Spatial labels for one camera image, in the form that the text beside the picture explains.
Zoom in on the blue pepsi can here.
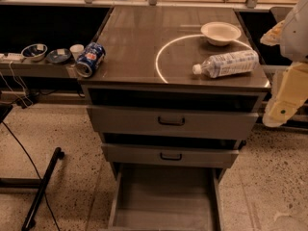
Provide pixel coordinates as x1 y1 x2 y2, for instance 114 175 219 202
75 42 106 78

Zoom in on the white power strip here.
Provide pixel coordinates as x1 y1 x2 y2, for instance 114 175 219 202
0 53 23 62

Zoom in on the clear plastic water bottle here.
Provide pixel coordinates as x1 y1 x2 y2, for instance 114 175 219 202
192 50 259 79

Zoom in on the open bottom drawer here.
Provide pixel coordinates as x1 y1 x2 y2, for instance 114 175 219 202
108 164 224 231

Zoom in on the white bowl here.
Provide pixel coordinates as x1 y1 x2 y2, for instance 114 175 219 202
200 22 242 46

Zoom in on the black stand leg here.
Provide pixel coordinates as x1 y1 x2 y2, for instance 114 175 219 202
0 147 64 231

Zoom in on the silver bowl on shelf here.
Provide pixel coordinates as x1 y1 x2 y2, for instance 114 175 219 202
21 43 47 62

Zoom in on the small white paper cup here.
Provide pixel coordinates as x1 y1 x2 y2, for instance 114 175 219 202
69 44 84 60

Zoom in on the grey chair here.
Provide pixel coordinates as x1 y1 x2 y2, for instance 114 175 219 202
269 7 292 22

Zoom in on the black floor cable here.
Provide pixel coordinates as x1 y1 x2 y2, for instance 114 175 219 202
1 120 61 231

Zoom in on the grey drawer cabinet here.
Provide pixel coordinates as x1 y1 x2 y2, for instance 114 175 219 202
76 5 272 231

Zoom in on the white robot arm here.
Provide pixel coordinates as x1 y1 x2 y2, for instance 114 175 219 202
260 0 308 127

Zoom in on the dark blue dish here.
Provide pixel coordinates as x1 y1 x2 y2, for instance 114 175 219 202
46 48 71 64

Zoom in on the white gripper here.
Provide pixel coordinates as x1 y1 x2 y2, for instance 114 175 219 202
260 20 308 127

